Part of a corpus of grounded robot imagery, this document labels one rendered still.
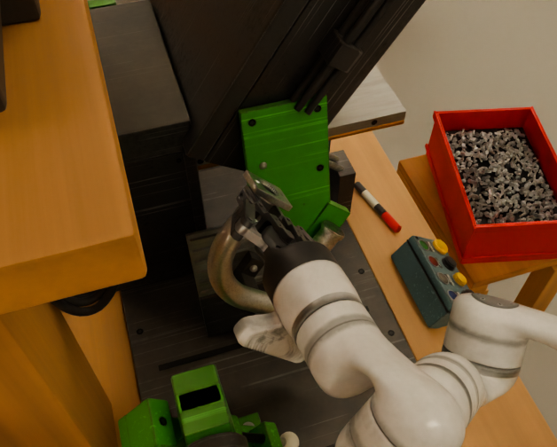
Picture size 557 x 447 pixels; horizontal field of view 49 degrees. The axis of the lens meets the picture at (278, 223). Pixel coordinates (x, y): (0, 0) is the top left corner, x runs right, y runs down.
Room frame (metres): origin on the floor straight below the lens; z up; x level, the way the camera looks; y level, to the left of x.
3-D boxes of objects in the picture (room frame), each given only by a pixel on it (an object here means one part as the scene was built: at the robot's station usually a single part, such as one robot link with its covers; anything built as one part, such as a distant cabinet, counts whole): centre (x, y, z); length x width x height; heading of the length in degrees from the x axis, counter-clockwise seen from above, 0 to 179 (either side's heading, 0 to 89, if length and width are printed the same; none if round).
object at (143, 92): (0.71, 0.24, 1.07); 0.30 x 0.18 x 0.34; 18
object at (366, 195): (0.73, -0.18, 0.91); 0.13 x 0.02 x 0.02; 31
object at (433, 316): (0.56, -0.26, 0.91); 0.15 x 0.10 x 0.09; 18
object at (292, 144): (0.60, 0.00, 1.17); 0.13 x 0.12 x 0.20; 18
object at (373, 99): (0.76, 0.01, 1.11); 0.39 x 0.16 x 0.03; 108
